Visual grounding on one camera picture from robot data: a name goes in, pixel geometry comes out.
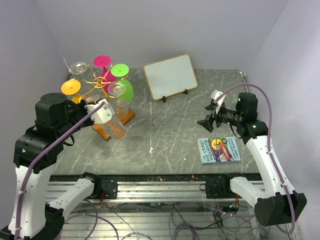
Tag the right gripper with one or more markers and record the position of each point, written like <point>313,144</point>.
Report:
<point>207,123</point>

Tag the clear wine glass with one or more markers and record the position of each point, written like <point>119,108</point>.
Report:
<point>111,129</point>
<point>117,100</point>
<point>80,71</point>

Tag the green plastic wine glass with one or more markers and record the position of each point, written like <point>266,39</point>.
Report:
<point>121,72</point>

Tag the pink plastic wine glass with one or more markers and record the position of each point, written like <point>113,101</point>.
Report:
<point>105,63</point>

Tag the orange plastic wine glass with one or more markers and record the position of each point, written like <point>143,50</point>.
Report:
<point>74,90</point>

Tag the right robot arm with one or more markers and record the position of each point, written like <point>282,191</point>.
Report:
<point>260,150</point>

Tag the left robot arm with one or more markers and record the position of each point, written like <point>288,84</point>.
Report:
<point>35,157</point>

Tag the treehouse children's book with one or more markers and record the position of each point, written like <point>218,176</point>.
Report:
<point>214,150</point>

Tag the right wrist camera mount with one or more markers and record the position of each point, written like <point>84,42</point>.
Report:
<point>218,98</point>

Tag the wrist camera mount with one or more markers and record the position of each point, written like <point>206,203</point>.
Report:
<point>100,112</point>
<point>218,98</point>

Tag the small whiteboard wooden frame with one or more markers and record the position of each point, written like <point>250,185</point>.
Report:
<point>171,76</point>

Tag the aluminium rail frame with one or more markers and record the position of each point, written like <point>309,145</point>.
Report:
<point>136,188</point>

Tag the gold wire glass rack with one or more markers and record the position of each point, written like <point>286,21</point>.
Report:
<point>99,84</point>

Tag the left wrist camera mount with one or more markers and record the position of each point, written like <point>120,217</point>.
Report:
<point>100,112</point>

